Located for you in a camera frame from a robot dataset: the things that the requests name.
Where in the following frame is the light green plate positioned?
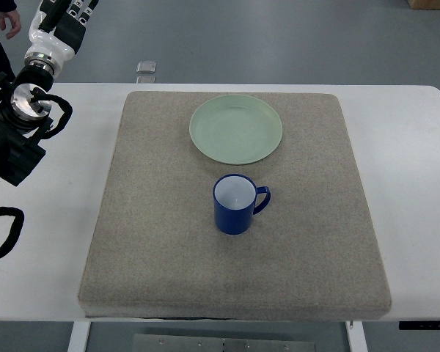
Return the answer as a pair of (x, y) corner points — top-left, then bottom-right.
(189, 94), (283, 165)

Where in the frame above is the white table leg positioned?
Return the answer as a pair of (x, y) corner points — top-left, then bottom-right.
(345, 321), (368, 352)
(67, 321), (91, 352)

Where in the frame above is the floor outlet cover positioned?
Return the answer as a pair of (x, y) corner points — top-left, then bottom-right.
(136, 76), (155, 84)
(136, 61), (156, 74)

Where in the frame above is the white left table leg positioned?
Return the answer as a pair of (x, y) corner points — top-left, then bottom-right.
(67, 321), (91, 352)

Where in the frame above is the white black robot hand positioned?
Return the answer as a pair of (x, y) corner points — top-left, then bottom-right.
(24, 0), (99, 76)

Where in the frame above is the lower floor outlet cover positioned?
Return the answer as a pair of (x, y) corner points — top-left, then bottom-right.
(136, 76), (155, 84)

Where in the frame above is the upper floor outlet cover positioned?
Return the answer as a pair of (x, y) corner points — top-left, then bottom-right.
(136, 61), (156, 74)

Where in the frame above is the bystander bare hand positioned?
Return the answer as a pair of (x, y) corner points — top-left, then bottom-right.
(0, 9), (22, 40)

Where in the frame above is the blue mug white inside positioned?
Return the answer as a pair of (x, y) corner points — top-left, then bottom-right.
(213, 174), (271, 235)

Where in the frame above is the black table control panel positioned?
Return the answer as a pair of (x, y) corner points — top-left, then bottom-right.
(398, 320), (440, 331)

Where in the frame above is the beige fabric cushion mat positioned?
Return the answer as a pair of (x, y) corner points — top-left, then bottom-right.
(78, 92), (392, 321)

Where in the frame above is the white right table leg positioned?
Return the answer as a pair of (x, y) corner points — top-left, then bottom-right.
(345, 321), (368, 352)

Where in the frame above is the cardboard box corner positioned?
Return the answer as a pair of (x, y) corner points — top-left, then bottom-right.
(407, 0), (440, 10)

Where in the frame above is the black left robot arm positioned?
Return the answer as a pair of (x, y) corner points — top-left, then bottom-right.
(0, 54), (73, 186)

